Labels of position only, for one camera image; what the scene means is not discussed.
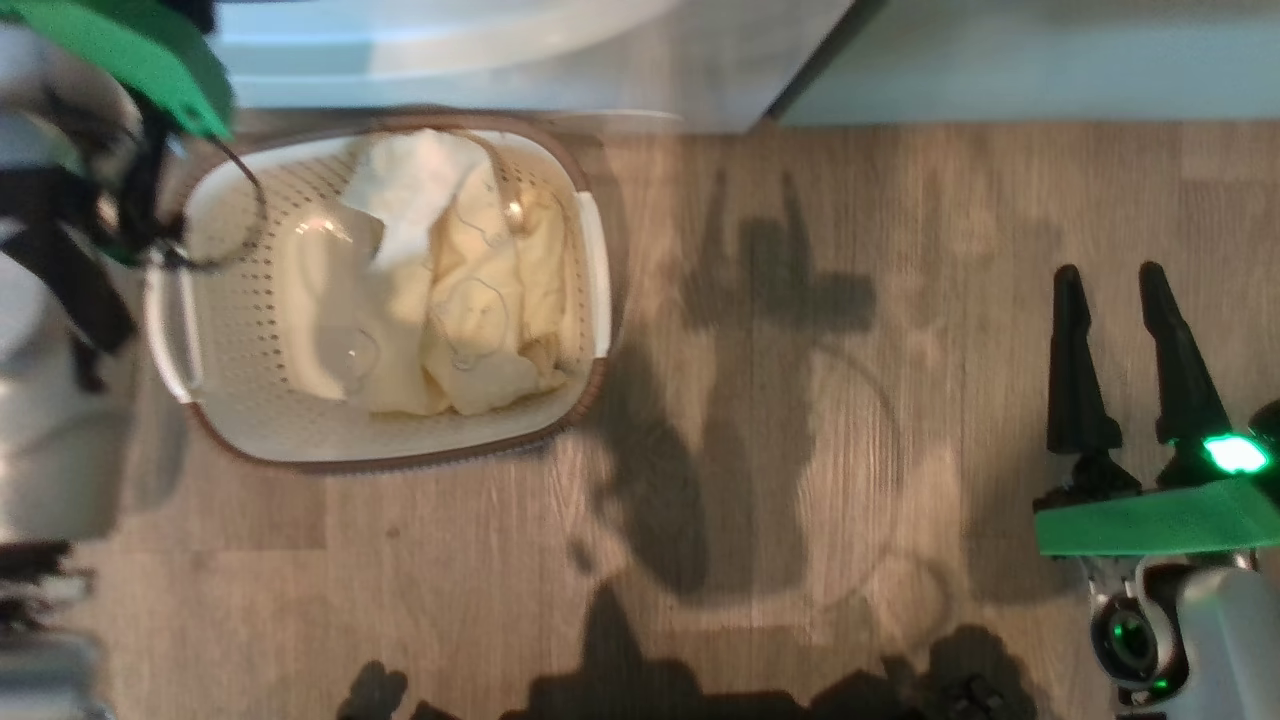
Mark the white front-load washing machine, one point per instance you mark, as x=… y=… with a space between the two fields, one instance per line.
x=600 y=70

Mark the wide teal cabinet panel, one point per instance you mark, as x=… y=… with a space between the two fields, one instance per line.
x=1050 y=60

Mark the white perforated basket brown rim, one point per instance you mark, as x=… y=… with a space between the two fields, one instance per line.
x=250 y=420

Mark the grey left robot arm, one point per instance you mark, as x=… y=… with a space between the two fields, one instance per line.
x=50 y=440

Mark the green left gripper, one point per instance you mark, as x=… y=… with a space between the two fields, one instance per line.
x=130 y=45

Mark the pale yellow printed garment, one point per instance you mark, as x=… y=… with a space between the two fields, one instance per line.
x=480 y=320

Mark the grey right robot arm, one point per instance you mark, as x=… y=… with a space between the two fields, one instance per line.
x=1220 y=640

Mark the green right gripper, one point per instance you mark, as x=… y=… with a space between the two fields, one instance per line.
x=1150 y=520

